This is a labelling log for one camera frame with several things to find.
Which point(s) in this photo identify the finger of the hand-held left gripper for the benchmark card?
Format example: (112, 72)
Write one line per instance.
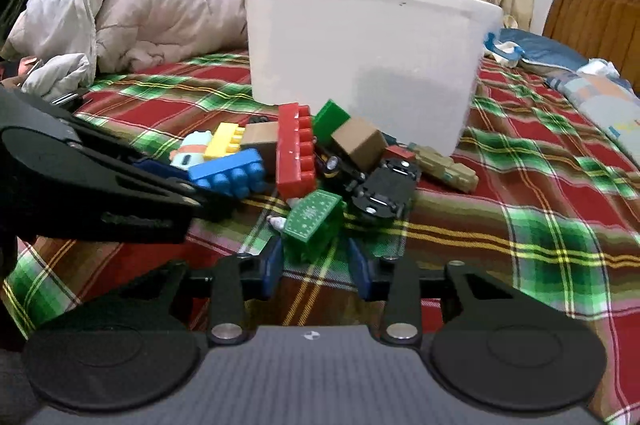
(152, 167)
(210, 205)

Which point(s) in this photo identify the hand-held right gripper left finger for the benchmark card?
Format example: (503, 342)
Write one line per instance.
(271, 261)

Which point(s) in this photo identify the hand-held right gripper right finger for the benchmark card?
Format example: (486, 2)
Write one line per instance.
(361, 270)

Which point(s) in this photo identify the blue building block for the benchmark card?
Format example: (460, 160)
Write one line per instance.
(225, 175)

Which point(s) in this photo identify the green patterned toy block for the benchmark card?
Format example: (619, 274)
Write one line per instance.
(310, 217)

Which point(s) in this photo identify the white plastic container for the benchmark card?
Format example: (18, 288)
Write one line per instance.
(360, 55)

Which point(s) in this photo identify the small white toy figure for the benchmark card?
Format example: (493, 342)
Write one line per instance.
(276, 222)

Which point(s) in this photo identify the light blue cartoon toy figure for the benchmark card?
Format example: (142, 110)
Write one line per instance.
(187, 150)

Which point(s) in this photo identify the yellow building block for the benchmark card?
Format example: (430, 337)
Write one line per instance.
(220, 145)

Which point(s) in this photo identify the brown flat toy block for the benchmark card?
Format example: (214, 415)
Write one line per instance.
(260, 137)

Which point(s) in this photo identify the red building block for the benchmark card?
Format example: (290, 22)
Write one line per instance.
(292, 155)

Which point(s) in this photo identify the yellow and black toy car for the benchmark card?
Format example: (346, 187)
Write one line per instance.
(332, 167)

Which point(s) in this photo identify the crumpled white cloth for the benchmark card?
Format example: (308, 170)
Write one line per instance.
(57, 72)

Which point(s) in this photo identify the small red toy block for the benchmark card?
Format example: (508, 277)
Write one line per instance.
(400, 152)

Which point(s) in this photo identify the brown toy cube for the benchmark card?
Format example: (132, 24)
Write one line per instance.
(357, 145)

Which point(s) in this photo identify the green flat building block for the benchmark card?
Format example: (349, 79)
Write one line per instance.
(330, 117)

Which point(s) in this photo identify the pink quilt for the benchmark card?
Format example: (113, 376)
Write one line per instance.
(170, 15)

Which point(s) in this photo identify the plaid bed sheet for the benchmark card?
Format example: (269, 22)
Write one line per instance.
(525, 215)

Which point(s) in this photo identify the grey white quilt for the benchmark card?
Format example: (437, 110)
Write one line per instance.
(60, 10)

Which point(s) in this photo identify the blue and white plastic piece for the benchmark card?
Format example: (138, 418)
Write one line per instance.
(502, 50)

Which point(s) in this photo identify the blue pillow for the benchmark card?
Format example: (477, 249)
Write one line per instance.
(547, 50)

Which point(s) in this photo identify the patterned pillow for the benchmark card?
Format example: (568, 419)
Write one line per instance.
(600, 105)

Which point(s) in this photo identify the white cloth on pillow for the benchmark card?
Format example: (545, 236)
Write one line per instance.
(602, 72)

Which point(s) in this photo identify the wooden headboard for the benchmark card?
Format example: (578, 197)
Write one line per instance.
(595, 20)

